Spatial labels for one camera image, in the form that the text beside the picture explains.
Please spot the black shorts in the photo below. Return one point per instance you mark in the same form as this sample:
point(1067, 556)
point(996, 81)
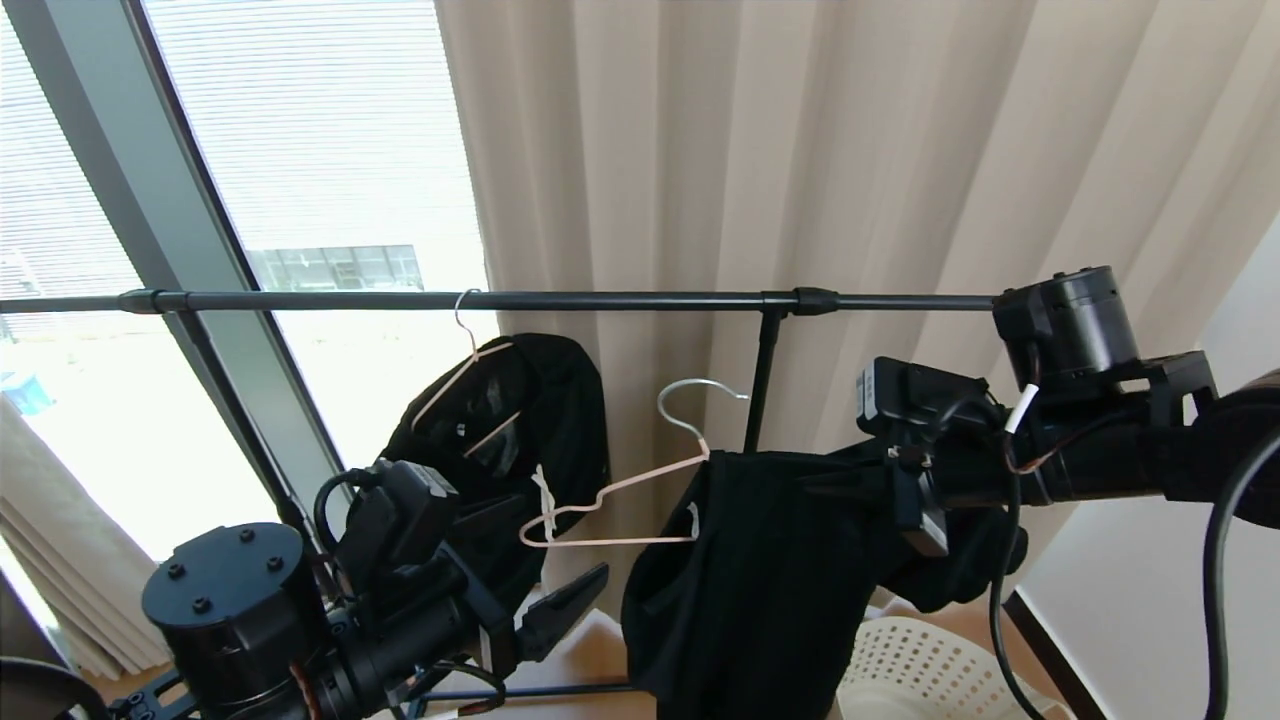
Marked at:
point(560, 420)

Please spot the window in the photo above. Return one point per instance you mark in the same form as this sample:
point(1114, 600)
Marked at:
point(330, 130)

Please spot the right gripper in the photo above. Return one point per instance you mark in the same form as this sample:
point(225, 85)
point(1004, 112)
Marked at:
point(1060, 465)

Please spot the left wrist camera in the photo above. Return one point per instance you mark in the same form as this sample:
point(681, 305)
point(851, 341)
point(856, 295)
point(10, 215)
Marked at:
point(400, 510)

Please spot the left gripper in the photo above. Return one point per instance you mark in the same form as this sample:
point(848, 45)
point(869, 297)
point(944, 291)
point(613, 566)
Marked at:
point(420, 640)

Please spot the black clothes rack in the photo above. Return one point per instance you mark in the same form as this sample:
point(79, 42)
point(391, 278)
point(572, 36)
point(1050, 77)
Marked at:
point(600, 300)

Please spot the beige curtain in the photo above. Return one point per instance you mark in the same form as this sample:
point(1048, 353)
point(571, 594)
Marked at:
point(750, 130)
point(60, 560)

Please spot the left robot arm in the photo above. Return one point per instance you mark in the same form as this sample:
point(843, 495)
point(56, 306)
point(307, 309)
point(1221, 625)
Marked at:
point(230, 600)

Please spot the pink clothes hanger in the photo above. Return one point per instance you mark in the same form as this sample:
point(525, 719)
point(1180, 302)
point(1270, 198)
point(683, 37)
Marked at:
point(695, 382)
point(468, 355)

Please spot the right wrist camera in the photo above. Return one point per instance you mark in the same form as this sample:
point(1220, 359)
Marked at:
point(920, 390)

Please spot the white laundry basket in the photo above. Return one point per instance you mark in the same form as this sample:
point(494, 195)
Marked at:
point(920, 670)

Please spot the black garment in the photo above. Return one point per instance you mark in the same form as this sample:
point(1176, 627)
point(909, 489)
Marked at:
point(760, 580)

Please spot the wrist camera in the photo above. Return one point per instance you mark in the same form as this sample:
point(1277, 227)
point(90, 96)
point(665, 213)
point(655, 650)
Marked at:
point(400, 510)
point(920, 390)

